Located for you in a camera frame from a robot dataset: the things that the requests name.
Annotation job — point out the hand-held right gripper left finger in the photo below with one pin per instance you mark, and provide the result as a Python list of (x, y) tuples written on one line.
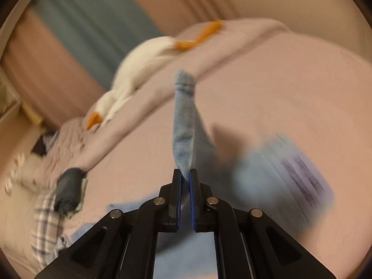
[(179, 193)]

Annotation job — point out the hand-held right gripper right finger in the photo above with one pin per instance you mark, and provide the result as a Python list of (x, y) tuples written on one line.
[(192, 193)]

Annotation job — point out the light blue jeans pants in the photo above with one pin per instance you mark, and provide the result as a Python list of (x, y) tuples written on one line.
[(183, 128)]

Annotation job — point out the dark blue folded pants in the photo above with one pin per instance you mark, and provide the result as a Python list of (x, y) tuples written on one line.
[(69, 189)]

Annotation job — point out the white goose plush toy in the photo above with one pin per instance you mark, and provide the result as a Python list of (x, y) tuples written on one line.
[(139, 64)]

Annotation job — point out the pink bed sheet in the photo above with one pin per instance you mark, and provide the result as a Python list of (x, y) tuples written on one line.
[(290, 98)]

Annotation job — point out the plaid cloth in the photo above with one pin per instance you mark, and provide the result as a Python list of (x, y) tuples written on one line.
[(46, 223)]

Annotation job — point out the pink duvet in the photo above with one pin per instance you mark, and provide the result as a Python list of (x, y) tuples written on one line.
[(221, 52)]

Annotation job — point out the pink curtain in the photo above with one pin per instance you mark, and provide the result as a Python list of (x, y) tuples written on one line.
[(43, 72), (180, 0)]

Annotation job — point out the teal curtain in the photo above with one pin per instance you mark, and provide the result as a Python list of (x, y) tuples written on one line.
[(87, 20)]

